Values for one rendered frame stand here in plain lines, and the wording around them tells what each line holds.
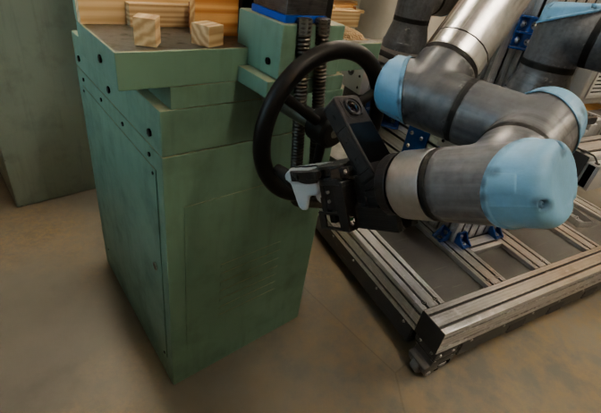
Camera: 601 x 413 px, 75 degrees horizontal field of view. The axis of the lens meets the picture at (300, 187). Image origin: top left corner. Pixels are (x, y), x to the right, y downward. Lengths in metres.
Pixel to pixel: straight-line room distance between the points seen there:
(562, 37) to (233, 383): 1.18
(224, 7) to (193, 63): 0.15
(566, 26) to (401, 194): 0.73
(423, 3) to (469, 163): 1.05
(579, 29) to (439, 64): 0.61
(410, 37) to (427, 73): 0.91
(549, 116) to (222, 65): 0.51
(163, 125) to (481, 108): 0.50
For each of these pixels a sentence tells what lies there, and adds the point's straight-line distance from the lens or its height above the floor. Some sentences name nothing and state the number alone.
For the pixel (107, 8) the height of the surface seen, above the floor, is 0.93.
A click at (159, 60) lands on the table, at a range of 0.69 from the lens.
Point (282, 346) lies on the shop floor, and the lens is 1.33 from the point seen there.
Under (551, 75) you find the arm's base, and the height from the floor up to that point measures 0.90.
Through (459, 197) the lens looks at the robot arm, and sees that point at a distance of 0.37.
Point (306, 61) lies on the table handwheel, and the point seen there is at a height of 0.93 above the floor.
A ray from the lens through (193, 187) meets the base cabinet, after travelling 0.82.
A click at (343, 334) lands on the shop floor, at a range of 1.40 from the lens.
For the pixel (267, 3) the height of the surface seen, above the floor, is 0.98.
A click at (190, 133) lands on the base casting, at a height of 0.75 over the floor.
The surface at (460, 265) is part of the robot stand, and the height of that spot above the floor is 0.22.
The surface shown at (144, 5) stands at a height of 0.94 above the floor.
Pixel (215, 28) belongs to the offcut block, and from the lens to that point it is 0.73.
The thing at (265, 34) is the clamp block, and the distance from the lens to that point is 0.71.
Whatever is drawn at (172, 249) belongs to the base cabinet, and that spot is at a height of 0.49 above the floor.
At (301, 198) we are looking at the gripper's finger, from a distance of 0.55.
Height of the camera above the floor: 1.07
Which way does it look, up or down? 32 degrees down
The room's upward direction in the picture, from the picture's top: 9 degrees clockwise
